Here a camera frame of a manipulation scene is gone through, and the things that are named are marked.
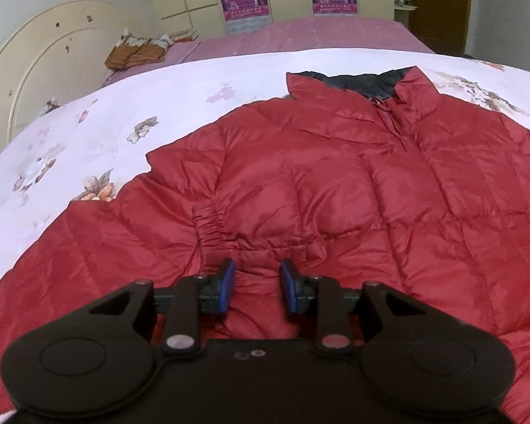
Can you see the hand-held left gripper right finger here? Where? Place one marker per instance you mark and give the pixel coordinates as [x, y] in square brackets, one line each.
[288, 288]

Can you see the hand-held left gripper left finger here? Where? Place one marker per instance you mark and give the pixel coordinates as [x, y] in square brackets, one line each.
[227, 283]

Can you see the red puffer jacket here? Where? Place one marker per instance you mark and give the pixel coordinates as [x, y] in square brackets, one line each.
[335, 185]

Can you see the white floral blanket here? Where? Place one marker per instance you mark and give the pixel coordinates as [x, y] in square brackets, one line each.
[115, 110]

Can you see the brown patterned pillow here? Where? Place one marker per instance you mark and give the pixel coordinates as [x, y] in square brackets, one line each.
[132, 53]

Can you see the pink bed sheet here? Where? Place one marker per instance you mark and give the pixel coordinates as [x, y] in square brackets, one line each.
[313, 35]

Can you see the cream bed headboard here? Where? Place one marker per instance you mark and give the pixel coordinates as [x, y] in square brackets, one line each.
[35, 44]

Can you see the brown wooden door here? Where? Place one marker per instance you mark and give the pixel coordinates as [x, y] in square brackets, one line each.
[441, 9]

